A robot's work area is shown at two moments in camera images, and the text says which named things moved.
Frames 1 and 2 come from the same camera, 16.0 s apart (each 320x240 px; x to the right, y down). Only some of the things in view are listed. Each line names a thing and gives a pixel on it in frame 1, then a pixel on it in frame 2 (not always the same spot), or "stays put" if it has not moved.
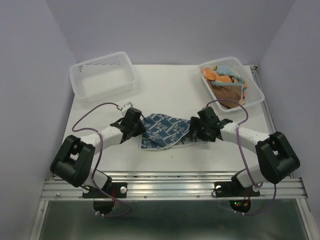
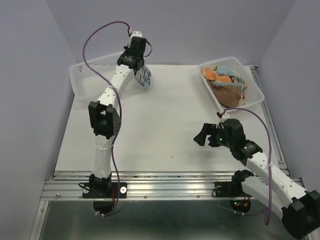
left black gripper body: (137, 128) to (125, 48)
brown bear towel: (221, 91) stays put
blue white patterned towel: (162, 132) to (144, 76)
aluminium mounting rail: (175, 185) stays put
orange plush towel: (210, 74) stays put
